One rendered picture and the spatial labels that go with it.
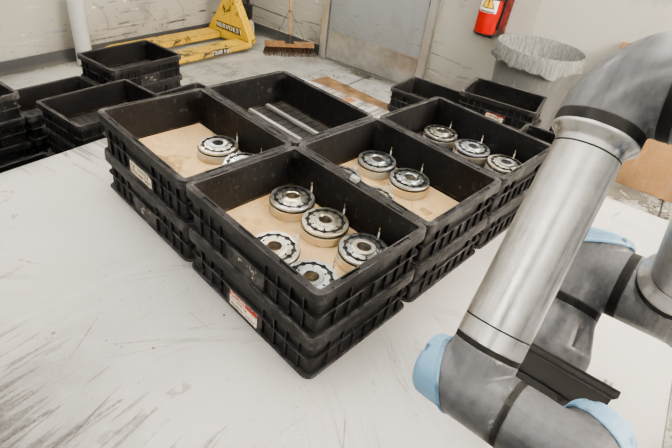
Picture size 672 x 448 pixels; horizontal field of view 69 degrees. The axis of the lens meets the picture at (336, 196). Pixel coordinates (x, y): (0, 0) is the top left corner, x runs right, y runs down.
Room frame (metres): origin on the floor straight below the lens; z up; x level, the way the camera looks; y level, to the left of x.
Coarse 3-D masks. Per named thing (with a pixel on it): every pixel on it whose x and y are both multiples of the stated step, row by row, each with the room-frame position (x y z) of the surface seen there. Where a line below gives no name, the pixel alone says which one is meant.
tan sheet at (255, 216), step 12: (252, 204) 0.90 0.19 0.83; (264, 204) 0.91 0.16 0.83; (240, 216) 0.85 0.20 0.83; (252, 216) 0.86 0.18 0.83; (264, 216) 0.87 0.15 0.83; (252, 228) 0.82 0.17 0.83; (264, 228) 0.82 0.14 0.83; (276, 228) 0.83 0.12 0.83; (288, 228) 0.84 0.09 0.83; (300, 240) 0.80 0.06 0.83; (312, 252) 0.77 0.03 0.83; (324, 252) 0.77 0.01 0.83; (336, 252) 0.78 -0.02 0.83; (336, 264) 0.74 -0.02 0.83
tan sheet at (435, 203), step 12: (396, 168) 1.16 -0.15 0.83; (372, 180) 1.08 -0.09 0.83; (384, 180) 1.09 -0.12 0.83; (432, 192) 1.07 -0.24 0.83; (408, 204) 1.00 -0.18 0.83; (420, 204) 1.00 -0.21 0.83; (432, 204) 1.01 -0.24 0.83; (444, 204) 1.02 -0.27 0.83; (456, 204) 1.03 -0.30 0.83; (420, 216) 0.95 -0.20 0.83; (432, 216) 0.96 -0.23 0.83
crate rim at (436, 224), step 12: (372, 120) 1.23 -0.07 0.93; (336, 132) 1.13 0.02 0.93; (300, 144) 1.04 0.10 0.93; (312, 144) 1.05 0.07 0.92; (336, 168) 0.95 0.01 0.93; (360, 180) 0.91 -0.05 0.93; (492, 180) 1.00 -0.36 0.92; (372, 192) 0.87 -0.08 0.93; (480, 192) 0.94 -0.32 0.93; (492, 192) 0.96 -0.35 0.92; (396, 204) 0.84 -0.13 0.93; (468, 204) 0.88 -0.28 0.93; (444, 216) 0.82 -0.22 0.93; (456, 216) 0.85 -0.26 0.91; (432, 228) 0.78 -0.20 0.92
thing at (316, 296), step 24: (240, 168) 0.89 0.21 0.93; (192, 192) 0.78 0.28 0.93; (216, 216) 0.73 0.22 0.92; (408, 216) 0.80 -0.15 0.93; (240, 240) 0.68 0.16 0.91; (408, 240) 0.72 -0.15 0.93; (288, 264) 0.61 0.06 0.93; (360, 264) 0.64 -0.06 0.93; (384, 264) 0.67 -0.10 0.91; (312, 288) 0.56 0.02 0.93; (336, 288) 0.57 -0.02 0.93
